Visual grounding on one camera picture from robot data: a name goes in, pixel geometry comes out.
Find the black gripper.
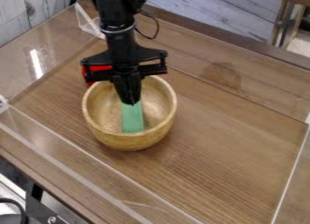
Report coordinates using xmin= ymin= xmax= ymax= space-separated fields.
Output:
xmin=81 ymin=30 xmax=168 ymax=104

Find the green stick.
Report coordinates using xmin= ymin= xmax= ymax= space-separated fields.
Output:
xmin=122 ymin=102 xmax=145 ymax=133

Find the brown wooden bowl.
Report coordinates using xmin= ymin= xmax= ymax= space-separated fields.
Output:
xmin=82 ymin=76 xmax=177 ymax=151

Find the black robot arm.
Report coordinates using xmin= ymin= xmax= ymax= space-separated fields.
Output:
xmin=81 ymin=0 xmax=168 ymax=105

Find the red plush heart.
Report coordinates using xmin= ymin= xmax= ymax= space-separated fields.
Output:
xmin=83 ymin=65 xmax=113 ymax=86

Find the clear acrylic corner bracket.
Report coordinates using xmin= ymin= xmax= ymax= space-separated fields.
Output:
xmin=74 ymin=4 xmax=106 ymax=39

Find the black cable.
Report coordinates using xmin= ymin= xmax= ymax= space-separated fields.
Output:
xmin=134 ymin=9 xmax=162 ymax=41

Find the clear acrylic tray wall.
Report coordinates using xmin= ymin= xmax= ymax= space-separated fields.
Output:
xmin=0 ymin=97 xmax=202 ymax=224

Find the wooden chair frame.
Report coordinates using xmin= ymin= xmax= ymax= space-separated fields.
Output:
xmin=275 ymin=0 xmax=310 ymax=48

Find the black table leg bracket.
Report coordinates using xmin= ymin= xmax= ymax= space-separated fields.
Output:
xmin=26 ymin=183 xmax=70 ymax=224

